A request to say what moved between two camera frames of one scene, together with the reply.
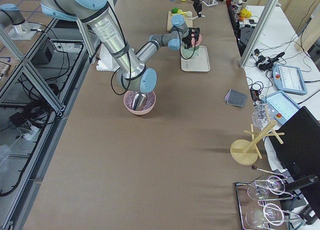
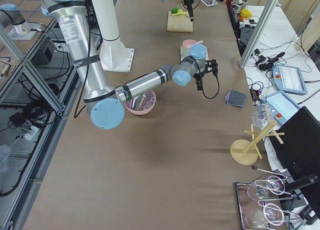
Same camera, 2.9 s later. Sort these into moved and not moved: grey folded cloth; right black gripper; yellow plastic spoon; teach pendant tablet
Moved: right black gripper
Not moved: teach pendant tablet; grey folded cloth; yellow plastic spoon
